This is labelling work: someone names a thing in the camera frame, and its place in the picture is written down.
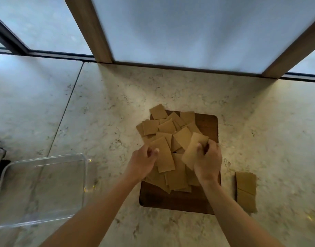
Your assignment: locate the person's left hand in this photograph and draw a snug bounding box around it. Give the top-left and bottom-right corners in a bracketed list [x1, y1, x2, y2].
[124, 144, 160, 182]

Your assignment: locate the person's right hand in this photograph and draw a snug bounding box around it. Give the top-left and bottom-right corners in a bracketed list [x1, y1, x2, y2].
[193, 139, 223, 182]

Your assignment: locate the narrow brown cardboard piece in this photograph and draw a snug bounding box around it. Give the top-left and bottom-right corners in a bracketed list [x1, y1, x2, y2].
[181, 132, 209, 171]

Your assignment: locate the wide brown cardboard piece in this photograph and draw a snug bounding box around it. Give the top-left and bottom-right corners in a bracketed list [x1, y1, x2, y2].
[148, 137, 176, 174]

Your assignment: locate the person's left forearm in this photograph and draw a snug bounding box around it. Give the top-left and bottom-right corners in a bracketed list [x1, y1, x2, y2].
[40, 173, 143, 247]

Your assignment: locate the person's right forearm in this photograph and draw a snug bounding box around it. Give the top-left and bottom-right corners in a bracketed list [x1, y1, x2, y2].
[199, 177, 286, 247]

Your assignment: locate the pile of brown cardboard pieces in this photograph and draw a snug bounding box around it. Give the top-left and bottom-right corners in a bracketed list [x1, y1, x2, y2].
[135, 104, 203, 194]

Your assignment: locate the dark wooden cutting board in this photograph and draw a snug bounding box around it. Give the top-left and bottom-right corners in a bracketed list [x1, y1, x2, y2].
[139, 110, 222, 215]

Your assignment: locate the brown cardboard rectangle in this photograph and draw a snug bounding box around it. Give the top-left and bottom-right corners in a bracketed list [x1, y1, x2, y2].
[236, 189, 258, 214]
[235, 171, 257, 196]

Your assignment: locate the clear plastic container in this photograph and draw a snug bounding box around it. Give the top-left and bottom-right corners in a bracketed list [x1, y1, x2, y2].
[0, 153, 92, 230]

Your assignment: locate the frosted window pane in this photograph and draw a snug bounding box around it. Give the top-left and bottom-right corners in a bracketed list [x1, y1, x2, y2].
[0, 0, 93, 56]
[91, 0, 315, 75]

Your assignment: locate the black mat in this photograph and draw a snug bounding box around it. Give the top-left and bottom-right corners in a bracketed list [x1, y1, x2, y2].
[0, 160, 11, 201]

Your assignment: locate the wooden window post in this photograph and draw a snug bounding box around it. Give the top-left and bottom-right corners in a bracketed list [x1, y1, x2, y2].
[261, 21, 315, 79]
[63, 0, 113, 64]

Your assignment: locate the black window frame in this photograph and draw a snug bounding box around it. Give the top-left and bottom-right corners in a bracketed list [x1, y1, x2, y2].
[0, 12, 96, 62]

